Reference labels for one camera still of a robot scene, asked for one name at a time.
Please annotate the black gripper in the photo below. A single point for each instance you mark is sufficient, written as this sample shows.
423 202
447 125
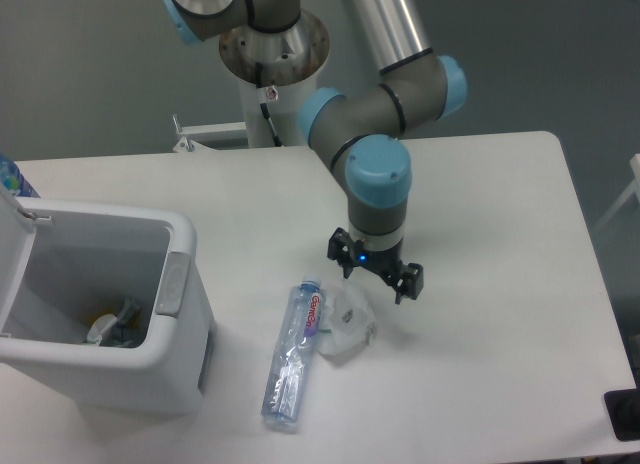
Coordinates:
380 255

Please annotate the clear plastic bag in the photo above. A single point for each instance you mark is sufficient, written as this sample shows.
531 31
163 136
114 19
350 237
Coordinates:
347 319

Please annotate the clear plastic water bottle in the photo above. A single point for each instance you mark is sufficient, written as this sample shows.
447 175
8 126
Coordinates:
293 354

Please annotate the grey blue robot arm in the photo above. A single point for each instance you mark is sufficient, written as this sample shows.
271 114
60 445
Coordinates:
357 139

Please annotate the trash inside the can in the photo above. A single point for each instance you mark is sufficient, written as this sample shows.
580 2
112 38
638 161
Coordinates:
120 330

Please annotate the white plastic trash can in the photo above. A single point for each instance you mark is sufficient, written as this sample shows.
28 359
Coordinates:
64 264

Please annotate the black clamp at table edge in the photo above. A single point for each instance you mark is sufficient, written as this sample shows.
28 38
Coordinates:
623 410

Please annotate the blue bottle at left edge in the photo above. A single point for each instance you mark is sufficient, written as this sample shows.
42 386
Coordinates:
14 181

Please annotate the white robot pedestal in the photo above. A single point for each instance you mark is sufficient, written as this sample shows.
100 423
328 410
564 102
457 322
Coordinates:
272 99

